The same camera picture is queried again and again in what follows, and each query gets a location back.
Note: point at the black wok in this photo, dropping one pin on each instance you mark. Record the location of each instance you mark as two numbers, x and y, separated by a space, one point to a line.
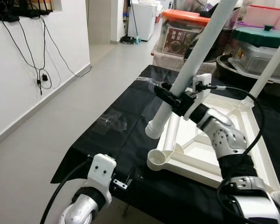
224 65

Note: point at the green round pot lid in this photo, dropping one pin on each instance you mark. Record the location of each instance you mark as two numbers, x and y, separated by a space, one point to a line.
256 36

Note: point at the beige bench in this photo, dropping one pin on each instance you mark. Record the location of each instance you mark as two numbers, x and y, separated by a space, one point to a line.
165 63

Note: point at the black power adapter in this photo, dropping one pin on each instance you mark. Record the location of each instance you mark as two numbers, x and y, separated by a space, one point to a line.
38 83
45 77

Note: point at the white plastic table top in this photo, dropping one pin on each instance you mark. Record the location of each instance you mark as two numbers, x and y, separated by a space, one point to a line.
186 163

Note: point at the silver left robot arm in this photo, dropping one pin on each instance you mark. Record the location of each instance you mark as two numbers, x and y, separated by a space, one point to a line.
81 210

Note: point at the orange-lidded storage box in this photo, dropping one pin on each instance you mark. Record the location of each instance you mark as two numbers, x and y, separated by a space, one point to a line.
177 37

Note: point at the black floor mop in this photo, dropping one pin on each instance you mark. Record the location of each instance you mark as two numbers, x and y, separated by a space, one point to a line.
128 39

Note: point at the white appliance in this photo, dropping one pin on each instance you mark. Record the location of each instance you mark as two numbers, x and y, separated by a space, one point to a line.
144 21

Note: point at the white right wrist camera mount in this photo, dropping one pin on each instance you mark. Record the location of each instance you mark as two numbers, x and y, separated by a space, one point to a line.
203 81

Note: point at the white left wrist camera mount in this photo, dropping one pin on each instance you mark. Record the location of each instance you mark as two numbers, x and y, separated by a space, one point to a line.
101 170

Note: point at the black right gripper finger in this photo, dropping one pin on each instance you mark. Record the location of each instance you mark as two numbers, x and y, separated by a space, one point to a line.
164 93

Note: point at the clear plastic container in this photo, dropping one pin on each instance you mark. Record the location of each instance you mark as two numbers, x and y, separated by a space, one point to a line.
261 60

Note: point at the black router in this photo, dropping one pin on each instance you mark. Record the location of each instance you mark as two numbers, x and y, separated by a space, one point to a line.
4 17

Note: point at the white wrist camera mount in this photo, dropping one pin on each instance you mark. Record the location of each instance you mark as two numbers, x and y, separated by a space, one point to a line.
203 81
101 170

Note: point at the black tablecloth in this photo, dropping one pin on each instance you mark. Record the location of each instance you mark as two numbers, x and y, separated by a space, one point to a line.
107 154

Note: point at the pink box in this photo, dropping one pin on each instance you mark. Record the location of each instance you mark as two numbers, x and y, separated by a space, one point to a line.
261 16

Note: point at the dark curved glossy panel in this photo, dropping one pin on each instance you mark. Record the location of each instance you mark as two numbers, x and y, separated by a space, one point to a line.
219 46

